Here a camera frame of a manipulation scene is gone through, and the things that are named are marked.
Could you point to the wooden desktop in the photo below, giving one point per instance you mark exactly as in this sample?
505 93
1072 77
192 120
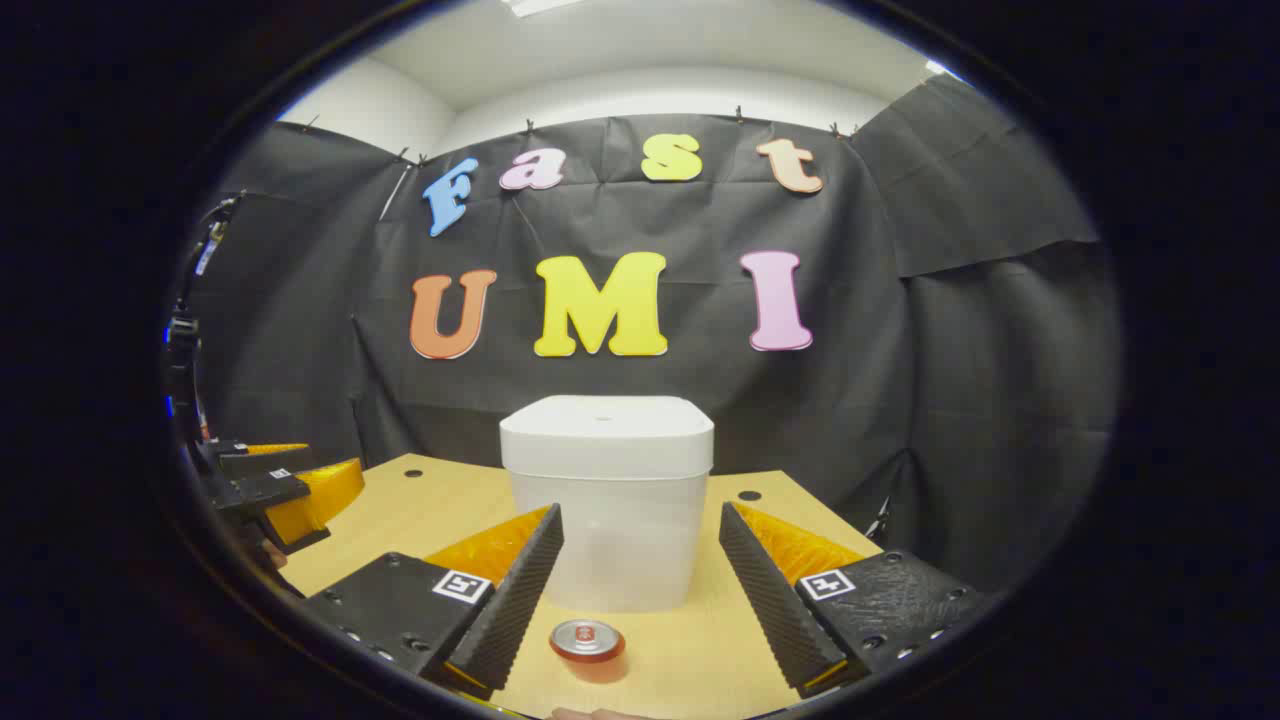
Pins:
420 500

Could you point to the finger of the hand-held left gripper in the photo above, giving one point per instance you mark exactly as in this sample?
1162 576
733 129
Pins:
255 462
270 490

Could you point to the red pop can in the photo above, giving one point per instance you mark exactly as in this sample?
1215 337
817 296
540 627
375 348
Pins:
587 645

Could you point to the white desktop garbage bin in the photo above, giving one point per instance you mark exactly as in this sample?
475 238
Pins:
610 470

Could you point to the ceiling light panel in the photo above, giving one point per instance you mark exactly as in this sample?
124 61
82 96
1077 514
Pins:
540 6

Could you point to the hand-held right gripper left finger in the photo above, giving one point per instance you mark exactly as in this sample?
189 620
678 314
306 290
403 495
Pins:
515 600

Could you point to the black backdrop cloth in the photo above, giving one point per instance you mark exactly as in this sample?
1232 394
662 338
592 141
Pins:
900 400

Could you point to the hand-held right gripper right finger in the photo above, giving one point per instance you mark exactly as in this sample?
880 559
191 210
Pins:
770 600

